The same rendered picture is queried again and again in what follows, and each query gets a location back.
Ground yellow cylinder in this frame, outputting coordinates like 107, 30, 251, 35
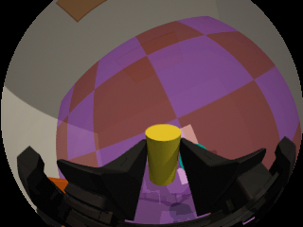
147, 124, 181, 185

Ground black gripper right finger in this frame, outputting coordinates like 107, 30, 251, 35
179, 137, 266, 217

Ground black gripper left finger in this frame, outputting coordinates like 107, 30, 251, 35
57, 140, 148, 220

